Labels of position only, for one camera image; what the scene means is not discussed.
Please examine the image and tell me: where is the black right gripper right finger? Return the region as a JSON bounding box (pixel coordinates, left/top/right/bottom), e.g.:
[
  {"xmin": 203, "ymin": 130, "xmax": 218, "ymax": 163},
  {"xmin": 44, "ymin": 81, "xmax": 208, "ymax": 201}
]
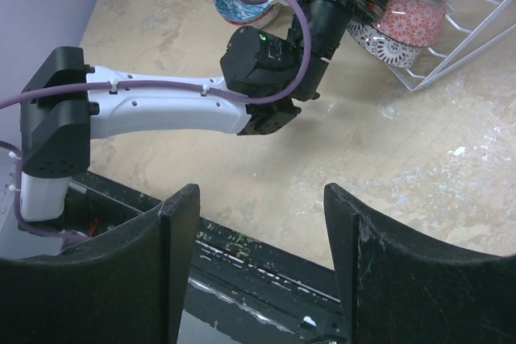
[{"xmin": 324, "ymin": 184, "xmax": 515, "ymax": 343}]

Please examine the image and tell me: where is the red rimmed bowl underneath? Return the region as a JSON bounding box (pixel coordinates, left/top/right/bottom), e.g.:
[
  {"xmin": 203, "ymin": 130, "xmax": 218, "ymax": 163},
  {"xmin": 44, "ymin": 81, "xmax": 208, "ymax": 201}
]
[{"xmin": 225, "ymin": 4, "xmax": 281, "ymax": 28}]

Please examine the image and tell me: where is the white wire dish rack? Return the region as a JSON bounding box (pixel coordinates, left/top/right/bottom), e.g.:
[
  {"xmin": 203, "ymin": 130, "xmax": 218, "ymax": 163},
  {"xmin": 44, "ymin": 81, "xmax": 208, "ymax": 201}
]
[{"xmin": 389, "ymin": 0, "xmax": 515, "ymax": 92}]

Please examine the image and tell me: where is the orange floral pattern bowl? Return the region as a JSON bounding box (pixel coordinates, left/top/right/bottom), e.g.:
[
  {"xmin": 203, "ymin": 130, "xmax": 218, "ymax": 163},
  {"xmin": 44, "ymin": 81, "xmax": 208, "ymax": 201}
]
[{"xmin": 372, "ymin": 0, "xmax": 446, "ymax": 48}]

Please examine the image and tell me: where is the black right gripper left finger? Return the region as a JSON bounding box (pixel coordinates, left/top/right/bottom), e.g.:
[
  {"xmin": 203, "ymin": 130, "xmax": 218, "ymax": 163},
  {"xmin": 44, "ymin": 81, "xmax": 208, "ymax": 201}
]
[{"xmin": 1, "ymin": 184, "xmax": 200, "ymax": 343}]

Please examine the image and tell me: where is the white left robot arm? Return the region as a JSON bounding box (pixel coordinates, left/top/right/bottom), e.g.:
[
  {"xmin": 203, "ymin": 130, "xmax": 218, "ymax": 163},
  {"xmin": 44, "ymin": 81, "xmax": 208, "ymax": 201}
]
[{"xmin": 13, "ymin": 0, "xmax": 389, "ymax": 226}]

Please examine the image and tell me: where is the white bowl maroon pattern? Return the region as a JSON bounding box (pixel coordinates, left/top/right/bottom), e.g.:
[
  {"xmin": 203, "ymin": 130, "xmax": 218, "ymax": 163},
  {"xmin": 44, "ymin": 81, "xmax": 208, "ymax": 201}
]
[{"xmin": 347, "ymin": 21, "xmax": 422, "ymax": 68}]

